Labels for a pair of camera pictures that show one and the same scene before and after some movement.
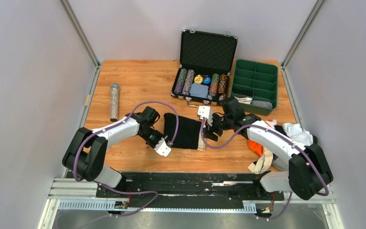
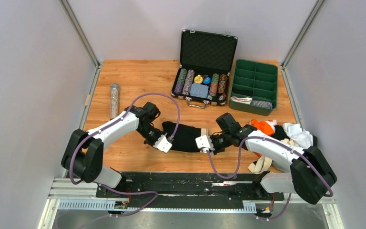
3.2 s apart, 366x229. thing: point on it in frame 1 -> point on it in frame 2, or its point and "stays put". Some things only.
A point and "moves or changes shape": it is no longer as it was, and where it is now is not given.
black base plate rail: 188,188 stays put
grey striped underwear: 262,104 stays put
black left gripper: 160,136 stays put
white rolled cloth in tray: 247,100 stays put
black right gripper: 208,130 -> 216,150
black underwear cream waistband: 189,134 moves or changes shape
